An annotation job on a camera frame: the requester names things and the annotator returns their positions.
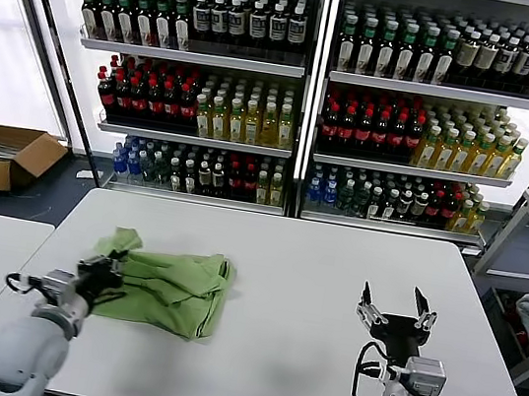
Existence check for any yellow tea bottle green label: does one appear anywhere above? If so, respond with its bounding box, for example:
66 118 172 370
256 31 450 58
451 128 479 175
469 131 497 178
273 102 298 151
224 97 248 144
190 93 216 139
486 134 514 180
414 123 442 169
256 100 282 149
433 126 460 172
499 136 529 182
207 94 231 141
240 98 265 146

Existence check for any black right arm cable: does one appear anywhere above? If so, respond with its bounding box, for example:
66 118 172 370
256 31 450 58
351 339 398 396

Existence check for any blue water bottle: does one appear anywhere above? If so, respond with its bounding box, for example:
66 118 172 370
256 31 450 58
319 178 341 214
304 176 326 212
122 149 144 185
108 143 131 183

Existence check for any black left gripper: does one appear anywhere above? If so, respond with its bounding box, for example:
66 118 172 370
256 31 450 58
72 252 131 310

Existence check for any green polo shirt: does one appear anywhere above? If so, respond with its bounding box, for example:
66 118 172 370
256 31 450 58
84 223 241 348

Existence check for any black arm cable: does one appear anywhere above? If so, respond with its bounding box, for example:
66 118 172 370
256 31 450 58
351 339 398 396
3 270 44 298

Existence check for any small cola bottle red cap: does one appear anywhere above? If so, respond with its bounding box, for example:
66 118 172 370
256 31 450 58
238 164 260 203
424 189 446 230
224 161 245 201
438 191 460 231

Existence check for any dark drink bottle green cap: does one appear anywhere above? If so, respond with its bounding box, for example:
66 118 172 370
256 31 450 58
394 22 423 83
414 25 443 86
167 0 196 52
109 0 137 44
128 0 156 47
373 19 402 80
333 13 362 74
148 0 175 50
93 0 120 43
353 16 382 77
77 0 101 40
432 28 462 89

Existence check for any small dark bottle beige label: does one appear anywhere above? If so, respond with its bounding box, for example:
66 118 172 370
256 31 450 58
208 162 230 199
409 191 430 227
394 189 416 225
194 160 216 197

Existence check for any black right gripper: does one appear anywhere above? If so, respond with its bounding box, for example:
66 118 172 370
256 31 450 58
348 277 443 368

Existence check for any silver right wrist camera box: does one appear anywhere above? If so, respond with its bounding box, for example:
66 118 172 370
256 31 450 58
399 355 451 396

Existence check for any small bottle green label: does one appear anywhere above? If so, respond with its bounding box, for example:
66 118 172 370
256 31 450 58
380 188 401 223
179 159 201 195
165 156 186 192
365 186 386 221

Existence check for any small yellow tea bottle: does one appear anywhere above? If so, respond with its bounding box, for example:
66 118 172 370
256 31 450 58
451 198 474 233
253 169 273 205
267 171 286 207
467 200 490 235

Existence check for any white metal shelf rack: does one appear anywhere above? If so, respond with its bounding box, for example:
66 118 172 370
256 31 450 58
24 0 326 218
298 0 529 255

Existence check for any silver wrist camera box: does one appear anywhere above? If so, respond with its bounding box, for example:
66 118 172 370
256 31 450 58
399 355 451 396
35 267 81 308

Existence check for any dark bottle blue white label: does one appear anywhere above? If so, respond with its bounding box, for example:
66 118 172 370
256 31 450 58
243 0 273 61
223 0 250 58
205 0 232 55
491 36 520 94
282 5 309 67
187 0 215 53
510 39 529 96
263 2 293 64

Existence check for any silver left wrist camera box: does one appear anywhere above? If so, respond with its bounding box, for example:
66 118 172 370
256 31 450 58
35 267 81 308

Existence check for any red item under table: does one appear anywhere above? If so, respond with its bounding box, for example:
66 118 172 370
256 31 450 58
496 293 529 348

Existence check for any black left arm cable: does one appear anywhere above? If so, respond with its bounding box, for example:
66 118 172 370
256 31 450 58
3 270 44 298

